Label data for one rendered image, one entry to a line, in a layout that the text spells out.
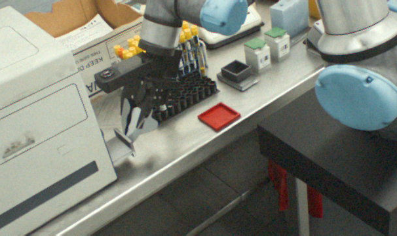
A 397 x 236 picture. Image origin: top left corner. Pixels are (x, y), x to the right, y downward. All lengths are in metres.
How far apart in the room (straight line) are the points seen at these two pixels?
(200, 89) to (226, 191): 0.69
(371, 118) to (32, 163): 0.55
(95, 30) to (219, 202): 0.72
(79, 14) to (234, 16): 0.70
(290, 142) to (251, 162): 0.97
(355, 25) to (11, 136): 0.55
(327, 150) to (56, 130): 0.46
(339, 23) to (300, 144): 0.28
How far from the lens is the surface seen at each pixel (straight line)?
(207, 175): 1.86
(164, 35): 0.95
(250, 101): 1.15
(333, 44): 0.73
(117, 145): 1.04
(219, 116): 1.11
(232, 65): 1.23
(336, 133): 0.94
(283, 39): 1.25
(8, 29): 0.99
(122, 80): 0.95
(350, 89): 0.72
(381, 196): 0.85
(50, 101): 0.87
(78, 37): 1.44
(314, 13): 1.44
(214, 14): 0.87
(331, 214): 1.13
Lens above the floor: 1.54
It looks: 37 degrees down
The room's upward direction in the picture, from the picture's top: 12 degrees counter-clockwise
